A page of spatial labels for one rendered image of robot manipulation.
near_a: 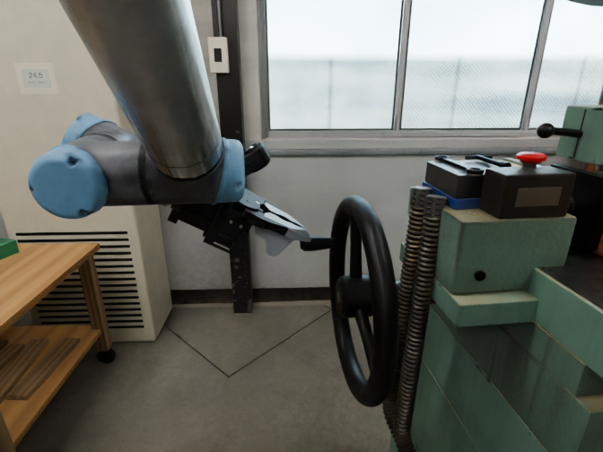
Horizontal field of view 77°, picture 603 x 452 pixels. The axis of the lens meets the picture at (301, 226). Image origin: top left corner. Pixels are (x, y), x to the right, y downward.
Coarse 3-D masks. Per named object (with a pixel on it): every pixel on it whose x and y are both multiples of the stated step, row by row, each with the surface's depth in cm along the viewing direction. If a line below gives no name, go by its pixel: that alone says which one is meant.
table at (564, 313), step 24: (576, 264) 44; (600, 264) 44; (552, 288) 40; (576, 288) 39; (600, 288) 39; (456, 312) 42; (480, 312) 42; (504, 312) 42; (528, 312) 43; (552, 312) 41; (576, 312) 37; (600, 312) 35; (576, 336) 38; (600, 336) 35; (600, 360) 35
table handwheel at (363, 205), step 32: (352, 224) 52; (352, 256) 53; (384, 256) 42; (352, 288) 52; (384, 288) 40; (384, 320) 40; (352, 352) 60; (384, 352) 41; (352, 384) 54; (384, 384) 42
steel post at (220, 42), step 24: (216, 0) 142; (216, 24) 147; (216, 48) 147; (216, 72) 150; (240, 72) 158; (240, 96) 157; (240, 120) 160; (240, 264) 183; (240, 288) 188; (240, 312) 193
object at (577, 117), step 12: (576, 108) 50; (588, 108) 48; (600, 108) 47; (564, 120) 52; (576, 120) 50; (588, 120) 48; (600, 120) 47; (588, 132) 48; (600, 132) 47; (564, 144) 52; (576, 144) 50; (588, 144) 48; (600, 144) 47; (564, 156) 52; (576, 156) 50; (588, 156) 49; (600, 156) 47; (600, 168) 51
